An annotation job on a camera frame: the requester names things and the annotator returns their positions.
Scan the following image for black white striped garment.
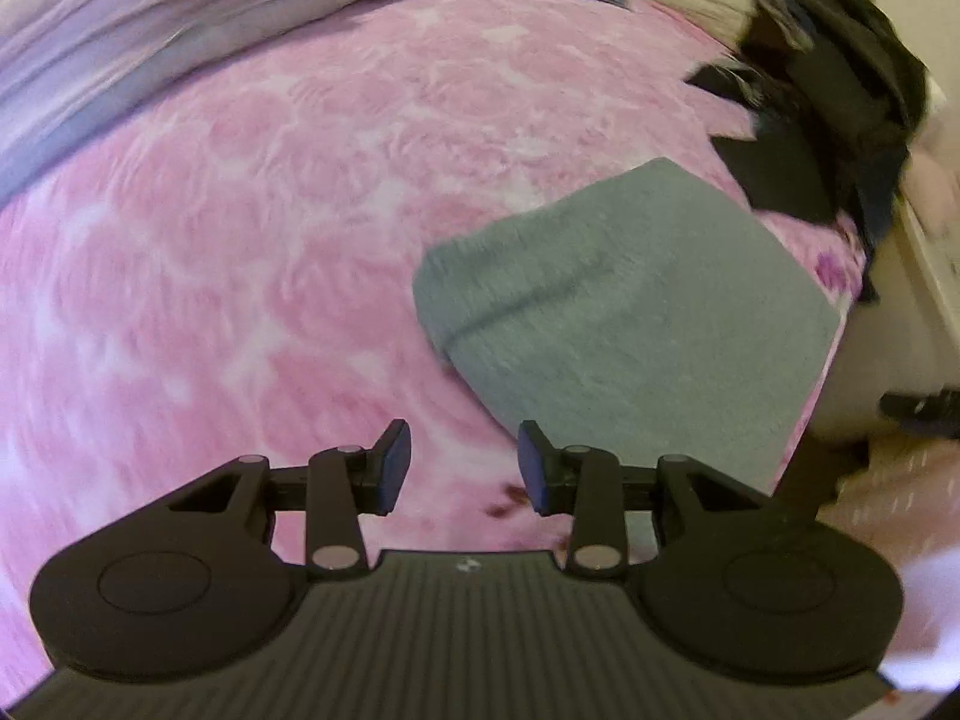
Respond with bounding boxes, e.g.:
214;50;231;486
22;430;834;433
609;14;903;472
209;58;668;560
686;58;782;111

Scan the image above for blue jeans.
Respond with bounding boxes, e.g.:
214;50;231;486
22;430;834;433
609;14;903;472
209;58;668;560
846;141;914;302

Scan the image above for grey cotton garment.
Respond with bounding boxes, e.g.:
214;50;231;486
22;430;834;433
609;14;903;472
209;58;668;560
412;157;843;497

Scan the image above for pink floral blanket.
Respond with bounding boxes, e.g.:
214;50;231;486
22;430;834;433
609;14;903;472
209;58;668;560
0;0;871;692

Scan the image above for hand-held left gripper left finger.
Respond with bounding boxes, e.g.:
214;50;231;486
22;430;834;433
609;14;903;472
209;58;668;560
169;419;414;579

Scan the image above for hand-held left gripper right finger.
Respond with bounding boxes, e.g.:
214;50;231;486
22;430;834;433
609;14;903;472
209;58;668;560
517;419;767;579

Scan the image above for striped pink duvet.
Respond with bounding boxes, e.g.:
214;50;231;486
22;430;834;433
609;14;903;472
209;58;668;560
0;0;512;205

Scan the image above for pile of black clothes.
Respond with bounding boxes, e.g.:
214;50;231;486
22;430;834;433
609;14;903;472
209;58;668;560
686;0;932;227

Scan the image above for pink plush cushion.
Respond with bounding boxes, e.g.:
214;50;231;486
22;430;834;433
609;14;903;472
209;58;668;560
902;75;960;235

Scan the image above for dark slipper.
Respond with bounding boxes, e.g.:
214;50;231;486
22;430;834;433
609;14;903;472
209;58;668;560
878;388;960;441

